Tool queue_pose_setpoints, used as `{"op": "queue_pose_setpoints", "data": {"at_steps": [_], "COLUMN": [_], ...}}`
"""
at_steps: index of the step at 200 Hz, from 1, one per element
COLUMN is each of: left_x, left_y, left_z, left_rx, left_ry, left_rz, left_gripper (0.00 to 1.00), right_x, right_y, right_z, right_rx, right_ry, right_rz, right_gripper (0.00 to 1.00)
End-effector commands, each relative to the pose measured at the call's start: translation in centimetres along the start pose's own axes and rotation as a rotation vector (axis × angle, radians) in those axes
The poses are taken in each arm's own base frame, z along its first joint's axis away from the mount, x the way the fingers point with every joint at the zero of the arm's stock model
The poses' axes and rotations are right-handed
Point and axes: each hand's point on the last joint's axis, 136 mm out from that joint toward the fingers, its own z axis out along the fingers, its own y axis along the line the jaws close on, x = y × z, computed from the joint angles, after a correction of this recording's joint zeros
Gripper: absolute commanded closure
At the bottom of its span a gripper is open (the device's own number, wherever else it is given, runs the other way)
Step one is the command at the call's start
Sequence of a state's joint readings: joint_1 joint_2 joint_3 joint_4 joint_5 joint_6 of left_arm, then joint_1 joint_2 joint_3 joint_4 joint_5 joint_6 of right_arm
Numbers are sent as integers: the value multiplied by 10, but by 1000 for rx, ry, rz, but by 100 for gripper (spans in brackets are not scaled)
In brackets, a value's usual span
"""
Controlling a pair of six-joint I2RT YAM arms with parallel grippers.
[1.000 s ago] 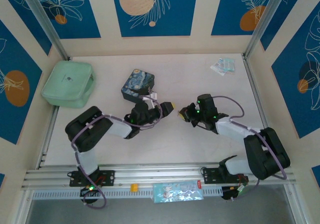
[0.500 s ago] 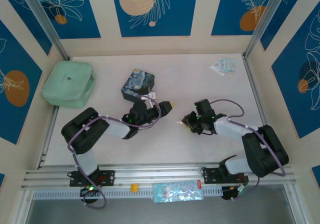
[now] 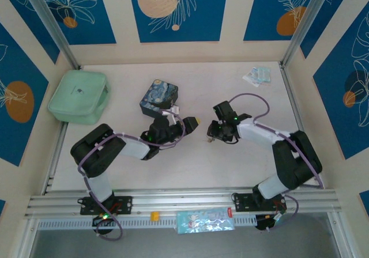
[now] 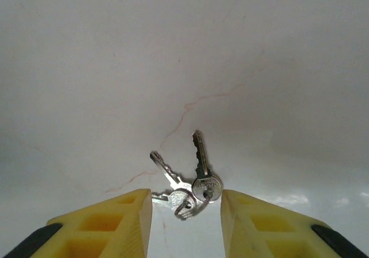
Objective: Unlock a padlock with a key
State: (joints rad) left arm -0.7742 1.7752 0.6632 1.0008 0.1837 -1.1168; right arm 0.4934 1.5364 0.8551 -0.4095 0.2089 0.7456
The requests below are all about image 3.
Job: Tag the starry night print box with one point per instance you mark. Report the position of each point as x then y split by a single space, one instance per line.
160 95

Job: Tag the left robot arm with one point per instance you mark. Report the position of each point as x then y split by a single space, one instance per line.
98 154

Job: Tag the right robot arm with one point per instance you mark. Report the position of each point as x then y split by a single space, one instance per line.
294 166

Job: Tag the blue white wipe sachet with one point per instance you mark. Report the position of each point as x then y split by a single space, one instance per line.
263 74
251 79

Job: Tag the small yellow block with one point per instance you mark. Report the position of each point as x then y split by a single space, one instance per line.
155 215

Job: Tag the printed tissue pack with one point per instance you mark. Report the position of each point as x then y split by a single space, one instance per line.
204 220

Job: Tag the mint green zip case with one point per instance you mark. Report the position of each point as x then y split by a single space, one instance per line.
78 95

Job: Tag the black controller with green light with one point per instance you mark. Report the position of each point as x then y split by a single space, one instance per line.
103 222
266 222

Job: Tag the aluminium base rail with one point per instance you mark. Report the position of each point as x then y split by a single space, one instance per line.
184 199

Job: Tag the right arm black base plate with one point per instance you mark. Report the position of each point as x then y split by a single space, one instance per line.
242 201

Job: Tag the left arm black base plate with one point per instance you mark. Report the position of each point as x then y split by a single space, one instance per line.
124 204

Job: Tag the blue floral wall poster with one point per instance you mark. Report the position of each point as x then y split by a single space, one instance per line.
178 13
83 13
346 82
17 96
276 10

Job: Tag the aluminium corner post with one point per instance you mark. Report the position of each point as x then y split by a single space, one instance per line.
54 30
305 24

